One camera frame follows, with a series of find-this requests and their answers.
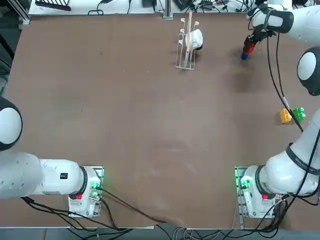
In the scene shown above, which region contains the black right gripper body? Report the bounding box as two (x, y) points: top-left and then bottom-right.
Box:
(251, 24), (272, 42)

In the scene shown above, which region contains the black looped cable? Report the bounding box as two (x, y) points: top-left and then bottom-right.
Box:
(87, 0), (105, 16)

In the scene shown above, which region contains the white cup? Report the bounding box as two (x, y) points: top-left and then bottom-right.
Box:
(186, 28), (204, 51)

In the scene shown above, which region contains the aluminium profile post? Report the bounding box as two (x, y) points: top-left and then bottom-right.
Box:
(162, 0), (174, 20)

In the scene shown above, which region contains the black ribbed power supply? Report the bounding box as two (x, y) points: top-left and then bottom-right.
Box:
(34, 0), (72, 12)

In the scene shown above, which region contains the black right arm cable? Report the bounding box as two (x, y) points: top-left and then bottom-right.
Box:
(264, 30), (305, 133)

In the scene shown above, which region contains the yellow toy brick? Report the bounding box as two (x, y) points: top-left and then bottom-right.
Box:
(279, 108), (293, 124)

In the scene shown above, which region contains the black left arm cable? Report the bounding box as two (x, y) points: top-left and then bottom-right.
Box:
(21, 187), (169, 231)

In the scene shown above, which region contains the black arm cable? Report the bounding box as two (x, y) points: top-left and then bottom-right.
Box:
(264, 30), (305, 133)
(21, 187), (169, 231)

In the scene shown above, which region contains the white wire cup rack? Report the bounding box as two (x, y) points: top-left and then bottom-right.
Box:
(175, 11), (201, 72)

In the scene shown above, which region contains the green toy brick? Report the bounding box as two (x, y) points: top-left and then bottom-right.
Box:
(292, 106), (307, 123)

